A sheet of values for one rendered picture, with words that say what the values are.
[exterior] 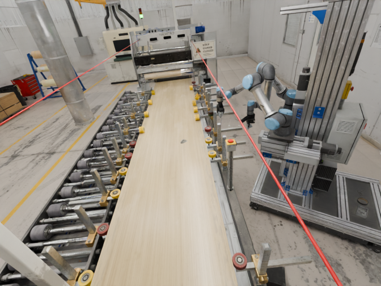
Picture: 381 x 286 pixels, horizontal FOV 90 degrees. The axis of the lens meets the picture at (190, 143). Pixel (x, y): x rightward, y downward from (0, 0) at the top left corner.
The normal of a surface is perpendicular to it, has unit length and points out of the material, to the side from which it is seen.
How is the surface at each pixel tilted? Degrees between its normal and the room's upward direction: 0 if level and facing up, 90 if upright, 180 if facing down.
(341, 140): 90
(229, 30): 90
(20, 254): 90
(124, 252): 0
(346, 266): 0
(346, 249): 0
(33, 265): 90
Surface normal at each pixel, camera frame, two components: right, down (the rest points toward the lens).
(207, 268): -0.11, -0.83
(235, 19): 0.00, 0.55
